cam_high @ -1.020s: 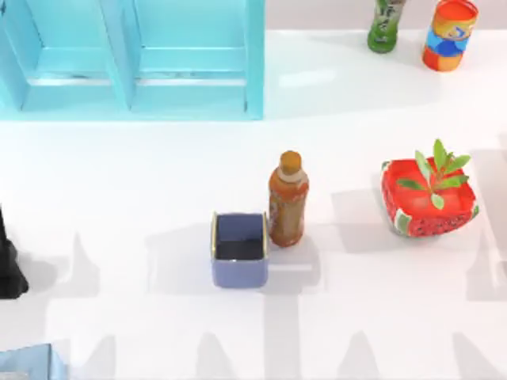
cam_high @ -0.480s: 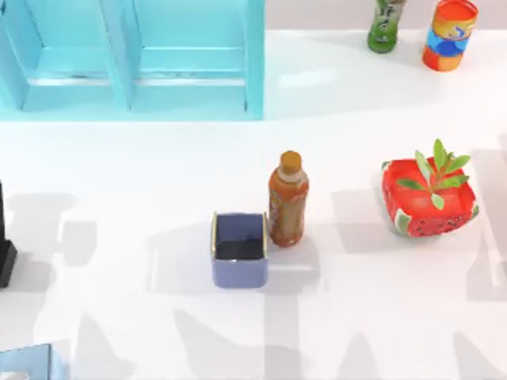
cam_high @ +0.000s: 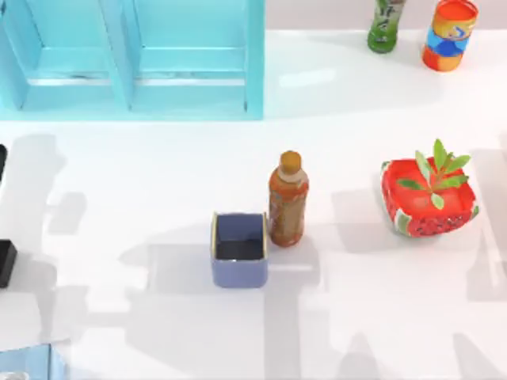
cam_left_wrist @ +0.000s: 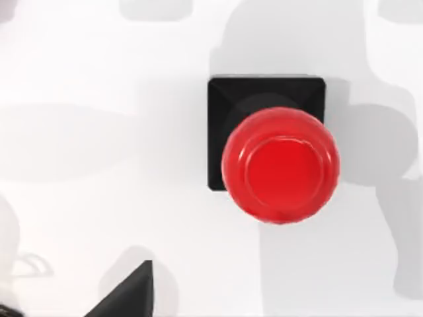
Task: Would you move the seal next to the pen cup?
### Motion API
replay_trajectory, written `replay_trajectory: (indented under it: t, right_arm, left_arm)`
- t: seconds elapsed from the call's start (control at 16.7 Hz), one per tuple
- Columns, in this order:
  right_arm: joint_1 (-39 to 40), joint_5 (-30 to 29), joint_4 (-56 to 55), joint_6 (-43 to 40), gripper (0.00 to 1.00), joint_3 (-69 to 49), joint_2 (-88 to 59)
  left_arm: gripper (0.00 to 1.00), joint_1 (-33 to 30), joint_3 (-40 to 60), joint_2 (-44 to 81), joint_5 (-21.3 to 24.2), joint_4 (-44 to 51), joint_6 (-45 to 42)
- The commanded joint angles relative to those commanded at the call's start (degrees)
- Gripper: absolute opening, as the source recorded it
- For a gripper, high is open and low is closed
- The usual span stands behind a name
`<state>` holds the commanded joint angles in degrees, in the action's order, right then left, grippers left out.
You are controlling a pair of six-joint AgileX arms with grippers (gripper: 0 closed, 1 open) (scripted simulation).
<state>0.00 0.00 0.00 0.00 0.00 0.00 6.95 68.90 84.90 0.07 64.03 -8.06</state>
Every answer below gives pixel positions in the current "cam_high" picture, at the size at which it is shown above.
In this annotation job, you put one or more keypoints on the red watermelon plant pot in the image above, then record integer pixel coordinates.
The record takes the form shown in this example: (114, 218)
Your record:
(428, 221)

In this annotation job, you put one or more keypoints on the brown bottle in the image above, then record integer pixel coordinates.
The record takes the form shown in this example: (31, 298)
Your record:
(288, 206)

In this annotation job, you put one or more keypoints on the light blue rack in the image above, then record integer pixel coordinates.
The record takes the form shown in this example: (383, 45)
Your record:
(190, 59)

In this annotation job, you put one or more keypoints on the blue square cup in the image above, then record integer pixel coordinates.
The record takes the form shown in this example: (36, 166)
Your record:
(239, 269)

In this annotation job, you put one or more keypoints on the green bottle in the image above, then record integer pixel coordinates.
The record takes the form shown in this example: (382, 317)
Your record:
(382, 27)

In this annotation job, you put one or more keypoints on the pale blue box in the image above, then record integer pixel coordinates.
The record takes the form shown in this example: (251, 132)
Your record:
(31, 362)

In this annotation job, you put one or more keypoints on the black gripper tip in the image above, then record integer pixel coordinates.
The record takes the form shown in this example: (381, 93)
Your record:
(2, 160)

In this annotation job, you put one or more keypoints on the black block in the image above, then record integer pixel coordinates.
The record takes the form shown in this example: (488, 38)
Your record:
(6, 261)

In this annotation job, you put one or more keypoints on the green plant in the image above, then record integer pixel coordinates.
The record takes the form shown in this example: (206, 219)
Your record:
(435, 174)

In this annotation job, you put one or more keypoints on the orange and blue can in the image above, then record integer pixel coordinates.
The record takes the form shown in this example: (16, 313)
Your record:
(447, 39)

